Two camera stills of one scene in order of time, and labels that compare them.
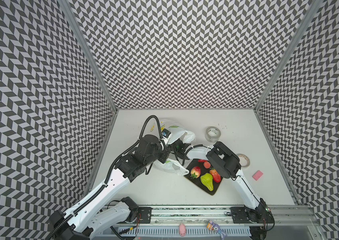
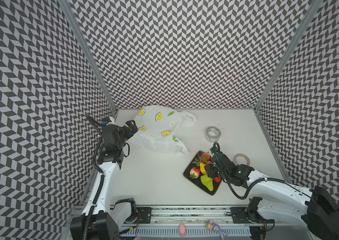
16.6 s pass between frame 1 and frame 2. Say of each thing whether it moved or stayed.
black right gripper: moved
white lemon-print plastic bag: moved
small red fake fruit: stayed
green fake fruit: stayed
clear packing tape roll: stayed
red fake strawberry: stayed
